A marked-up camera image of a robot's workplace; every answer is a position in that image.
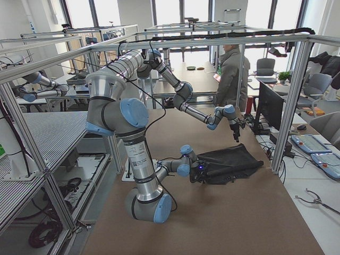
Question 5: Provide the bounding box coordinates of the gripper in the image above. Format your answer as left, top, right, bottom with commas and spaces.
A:
228, 118, 246, 142
189, 161, 210, 184

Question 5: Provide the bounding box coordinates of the black t-shirt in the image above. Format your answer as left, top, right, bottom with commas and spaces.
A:
197, 143, 264, 185

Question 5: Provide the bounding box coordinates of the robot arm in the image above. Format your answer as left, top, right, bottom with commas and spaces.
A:
86, 49, 215, 223
138, 50, 245, 142

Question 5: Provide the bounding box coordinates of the black Huawei monitor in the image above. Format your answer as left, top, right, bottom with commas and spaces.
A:
253, 82, 284, 134

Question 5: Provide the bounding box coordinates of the person in grey coat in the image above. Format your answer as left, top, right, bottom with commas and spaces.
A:
215, 45, 250, 112

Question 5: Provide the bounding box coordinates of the blue teach pendant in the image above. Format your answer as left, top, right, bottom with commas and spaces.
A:
291, 134, 332, 154
310, 153, 339, 181

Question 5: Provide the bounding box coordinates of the grey office chair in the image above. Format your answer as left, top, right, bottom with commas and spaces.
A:
310, 112, 340, 149

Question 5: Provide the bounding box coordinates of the metal reacher grabber tool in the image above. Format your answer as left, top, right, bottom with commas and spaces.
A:
295, 188, 339, 215

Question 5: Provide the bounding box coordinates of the striped aluminium workbench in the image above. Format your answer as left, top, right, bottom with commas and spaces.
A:
0, 110, 92, 186

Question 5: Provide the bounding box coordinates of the aluminium frame post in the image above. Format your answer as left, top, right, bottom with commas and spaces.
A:
271, 41, 313, 174

